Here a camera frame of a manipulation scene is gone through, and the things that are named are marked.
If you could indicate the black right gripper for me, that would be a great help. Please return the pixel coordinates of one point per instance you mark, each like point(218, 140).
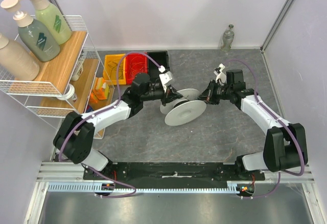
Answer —
point(211, 93)

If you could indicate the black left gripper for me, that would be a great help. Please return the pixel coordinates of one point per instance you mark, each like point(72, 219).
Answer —
point(170, 95)

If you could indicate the white perforated cable spool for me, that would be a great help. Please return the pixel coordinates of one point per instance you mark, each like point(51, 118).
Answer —
point(187, 110)

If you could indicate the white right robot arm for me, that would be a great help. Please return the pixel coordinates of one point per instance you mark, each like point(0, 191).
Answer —
point(285, 147)

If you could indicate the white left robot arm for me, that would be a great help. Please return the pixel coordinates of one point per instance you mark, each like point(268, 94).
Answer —
point(75, 136)

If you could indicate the black parts bin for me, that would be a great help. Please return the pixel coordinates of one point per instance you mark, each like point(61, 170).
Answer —
point(161, 58)

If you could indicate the red parts bin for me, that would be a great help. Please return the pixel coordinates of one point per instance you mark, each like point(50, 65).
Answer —
point(134, 64)

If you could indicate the clear glass bottle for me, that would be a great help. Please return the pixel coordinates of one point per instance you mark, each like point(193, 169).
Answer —
point(227, 38)

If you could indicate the orange snack box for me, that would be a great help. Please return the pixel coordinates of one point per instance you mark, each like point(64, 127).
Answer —
point(100, 91)

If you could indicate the yellow parts bin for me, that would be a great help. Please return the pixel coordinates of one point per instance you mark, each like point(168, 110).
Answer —
point(114, 72)

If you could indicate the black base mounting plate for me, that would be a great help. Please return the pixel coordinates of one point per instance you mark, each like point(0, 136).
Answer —
point(130, 171)

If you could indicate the white yogurt cup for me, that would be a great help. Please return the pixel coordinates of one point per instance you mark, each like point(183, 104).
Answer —
point(78, 69)

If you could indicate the white paper cup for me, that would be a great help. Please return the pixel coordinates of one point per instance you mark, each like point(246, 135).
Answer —
point(69, 94)

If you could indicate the grey-green pump bottle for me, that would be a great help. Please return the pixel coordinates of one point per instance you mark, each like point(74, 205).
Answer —
point(33, 33)

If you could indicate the light green pump bottle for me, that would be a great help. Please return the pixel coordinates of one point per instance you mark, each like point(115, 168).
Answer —
point(51, 17)

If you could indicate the beige pump bottle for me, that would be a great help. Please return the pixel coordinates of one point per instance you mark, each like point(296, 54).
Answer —
point(17, 61)

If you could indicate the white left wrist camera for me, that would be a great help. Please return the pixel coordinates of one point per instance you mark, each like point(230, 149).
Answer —
point(166, 77)

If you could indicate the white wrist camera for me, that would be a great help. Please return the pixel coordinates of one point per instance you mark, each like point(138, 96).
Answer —
point(220, 75)
point(166, 77)

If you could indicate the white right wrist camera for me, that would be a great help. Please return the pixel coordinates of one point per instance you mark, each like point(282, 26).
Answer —
point(220, 75)

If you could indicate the white wire wooden shelf rack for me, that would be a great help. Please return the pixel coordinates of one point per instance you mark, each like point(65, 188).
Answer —
point(39, 96)

